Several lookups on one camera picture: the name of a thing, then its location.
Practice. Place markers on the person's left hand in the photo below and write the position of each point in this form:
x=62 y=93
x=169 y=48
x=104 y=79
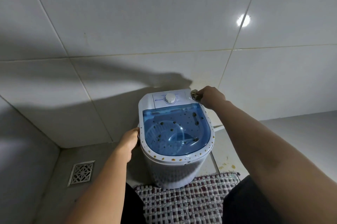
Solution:
x=129 y=142

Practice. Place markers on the person's right hand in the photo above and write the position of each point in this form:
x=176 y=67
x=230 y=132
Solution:
x=212 y=97

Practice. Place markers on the brown cleaning cloth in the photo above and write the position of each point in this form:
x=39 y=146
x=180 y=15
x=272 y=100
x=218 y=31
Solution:
x=195 y=94

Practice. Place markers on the white washing machine blue lid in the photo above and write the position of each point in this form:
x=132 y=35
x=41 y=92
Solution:
x=173 y=131

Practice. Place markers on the person's left forearm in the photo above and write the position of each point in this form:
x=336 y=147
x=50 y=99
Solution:
x=102 y=187

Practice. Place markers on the person's right forearm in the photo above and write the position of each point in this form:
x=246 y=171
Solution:
x=276 y=158

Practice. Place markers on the person's black trousers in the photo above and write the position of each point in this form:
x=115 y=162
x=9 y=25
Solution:
x=247 y=200

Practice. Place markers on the metal floor drain grate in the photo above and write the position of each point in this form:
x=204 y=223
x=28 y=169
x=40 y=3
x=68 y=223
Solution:
x=81 y=173

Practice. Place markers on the checkered woven floor mat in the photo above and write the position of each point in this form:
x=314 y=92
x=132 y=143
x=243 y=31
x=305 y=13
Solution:
x=184 y=202

